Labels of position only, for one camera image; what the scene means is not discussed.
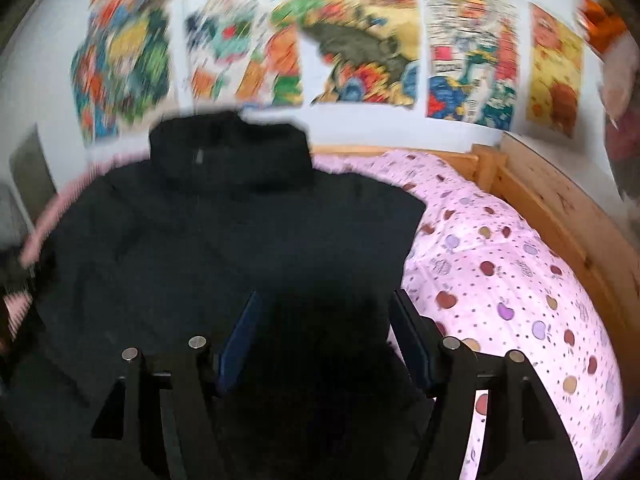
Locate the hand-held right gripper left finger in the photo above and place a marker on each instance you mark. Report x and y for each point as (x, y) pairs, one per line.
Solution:
(240, 345)

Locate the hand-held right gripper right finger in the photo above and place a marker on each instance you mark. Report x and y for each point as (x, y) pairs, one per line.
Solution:
(407, 340)

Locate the black jacket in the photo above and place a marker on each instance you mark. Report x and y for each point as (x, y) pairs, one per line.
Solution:
(225, 240)

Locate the clear plastic bag of clothes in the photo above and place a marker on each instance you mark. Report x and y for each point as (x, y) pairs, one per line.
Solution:
(622, 110)

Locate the pink apple print quilt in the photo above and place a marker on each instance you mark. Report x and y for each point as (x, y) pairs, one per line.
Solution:
(500, 270)

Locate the grey door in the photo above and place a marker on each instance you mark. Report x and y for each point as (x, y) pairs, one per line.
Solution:
(32, 170)

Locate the city and whale drawing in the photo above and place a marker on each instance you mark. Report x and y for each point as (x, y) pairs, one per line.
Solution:
(470, 55)

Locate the juice drink drawing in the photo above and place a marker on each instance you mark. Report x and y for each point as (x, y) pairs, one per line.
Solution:
(240, 50)

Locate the orange girl blue background drawing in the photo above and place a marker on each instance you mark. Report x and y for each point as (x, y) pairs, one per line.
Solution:
(90, 90)

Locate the blond figure drawing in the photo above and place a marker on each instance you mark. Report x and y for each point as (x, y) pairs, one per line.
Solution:
(135, 60)

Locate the yellow bear drawing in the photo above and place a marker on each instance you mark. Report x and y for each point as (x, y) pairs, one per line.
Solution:
(555, 70)

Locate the landscape drawing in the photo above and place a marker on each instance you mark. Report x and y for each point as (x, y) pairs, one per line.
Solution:
(360, 35)

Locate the orange cloth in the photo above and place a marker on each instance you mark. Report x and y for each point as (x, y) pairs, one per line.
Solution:
(597, 20)

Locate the wooden bed frame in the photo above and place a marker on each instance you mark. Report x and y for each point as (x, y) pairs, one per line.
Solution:
(555, 200)

